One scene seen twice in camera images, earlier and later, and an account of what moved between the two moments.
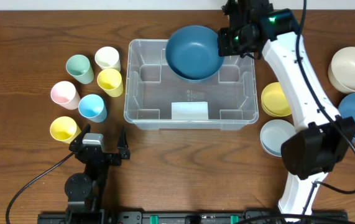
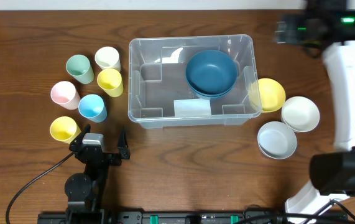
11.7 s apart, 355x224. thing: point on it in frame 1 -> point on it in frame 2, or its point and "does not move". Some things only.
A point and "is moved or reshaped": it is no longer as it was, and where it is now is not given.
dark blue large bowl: (192, 53) -> (212, 72)
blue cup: (92, 107) does not move
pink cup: (64, 94) does not move
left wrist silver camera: (91, 138) does not move
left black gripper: (103, 157) does not move
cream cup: (107, 58) does not move
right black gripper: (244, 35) -> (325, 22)
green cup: (78, 66) does not move
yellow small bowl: (273, 101) is moved or reshaped
